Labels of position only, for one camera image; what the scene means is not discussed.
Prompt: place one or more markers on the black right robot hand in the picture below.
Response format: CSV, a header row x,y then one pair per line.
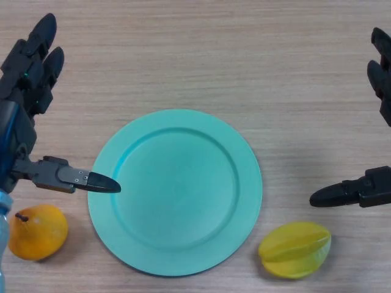
x,y
375,189

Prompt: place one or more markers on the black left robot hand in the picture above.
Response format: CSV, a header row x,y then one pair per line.
x,y
18,128

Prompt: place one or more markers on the yellow starfruit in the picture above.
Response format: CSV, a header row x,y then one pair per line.
x,y
293,250

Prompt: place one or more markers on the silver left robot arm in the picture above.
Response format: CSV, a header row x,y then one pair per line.
x,y
3,244

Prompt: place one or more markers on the teal round plate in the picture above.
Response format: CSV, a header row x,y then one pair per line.
x,y
177,198

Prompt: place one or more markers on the orange pear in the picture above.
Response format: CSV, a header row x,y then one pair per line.
x,y
39,235

